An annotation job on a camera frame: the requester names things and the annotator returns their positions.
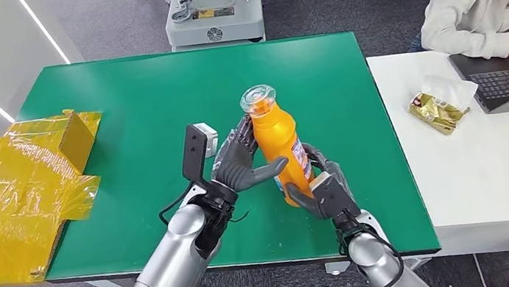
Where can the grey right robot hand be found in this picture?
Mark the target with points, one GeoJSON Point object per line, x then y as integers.
{"type": "Point", "coordinates": [334, 171]}

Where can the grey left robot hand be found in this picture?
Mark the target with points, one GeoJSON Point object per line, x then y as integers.
{"type": "Point", "coordinates": [237, 164]}

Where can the orange plastic bottle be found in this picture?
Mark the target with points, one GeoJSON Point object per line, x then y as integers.
{"type": "Point", "coordinates": [279, 144]}

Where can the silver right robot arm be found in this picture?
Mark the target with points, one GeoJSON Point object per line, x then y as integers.
{"type": "Point", "coordinates": [378, 263]}

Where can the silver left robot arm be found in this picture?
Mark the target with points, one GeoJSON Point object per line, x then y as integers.
{"type": "Point", "coordinates": [168, 276]}

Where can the white table foot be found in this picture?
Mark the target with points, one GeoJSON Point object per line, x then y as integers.
{"type": "Point", "coordinates": [337, 268]}

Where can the gold snack packet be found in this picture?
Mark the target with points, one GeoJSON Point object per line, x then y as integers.
{"type": "Point", "coordinates": [435, 113]}

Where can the white tissue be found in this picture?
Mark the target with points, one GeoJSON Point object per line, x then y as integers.
{"type": "Point", "coordinates": [454, 89]}

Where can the grey machine base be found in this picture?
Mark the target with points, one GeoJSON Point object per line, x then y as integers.
{"type": "Point", "coordinates": [214, 20]}

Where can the yellow taped cardboard box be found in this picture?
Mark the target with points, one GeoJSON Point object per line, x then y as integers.
{"type": "Point", "coordinates": [16, 203]}

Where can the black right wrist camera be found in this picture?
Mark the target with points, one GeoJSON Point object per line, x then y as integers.
{"type": "Point", "coordinates": [335, 195]}

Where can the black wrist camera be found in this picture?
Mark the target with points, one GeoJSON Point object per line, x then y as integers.
{"type": "Point", "coordinates": [196, 152]}
{"type": "Point", "coordinates": [335, 195]}

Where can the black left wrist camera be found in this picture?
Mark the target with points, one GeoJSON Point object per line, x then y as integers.
{"type": "Point", "coordinates": [196, 152]}

